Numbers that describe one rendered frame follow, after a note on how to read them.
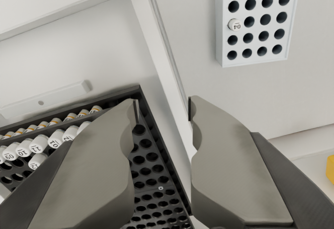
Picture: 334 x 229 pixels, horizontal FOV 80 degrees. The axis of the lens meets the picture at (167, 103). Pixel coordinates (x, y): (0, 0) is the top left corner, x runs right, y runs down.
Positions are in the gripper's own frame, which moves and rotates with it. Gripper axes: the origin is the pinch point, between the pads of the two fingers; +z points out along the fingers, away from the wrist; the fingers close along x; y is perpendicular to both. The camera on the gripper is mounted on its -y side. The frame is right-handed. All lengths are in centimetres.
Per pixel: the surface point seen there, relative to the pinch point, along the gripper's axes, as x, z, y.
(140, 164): -2.9, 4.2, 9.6
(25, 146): -12.7, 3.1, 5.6
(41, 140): -11.3, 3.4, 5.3
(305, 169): 21.8, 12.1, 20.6
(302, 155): 23.1, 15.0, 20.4
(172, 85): 0.7, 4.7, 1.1
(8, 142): -15.1, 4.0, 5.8
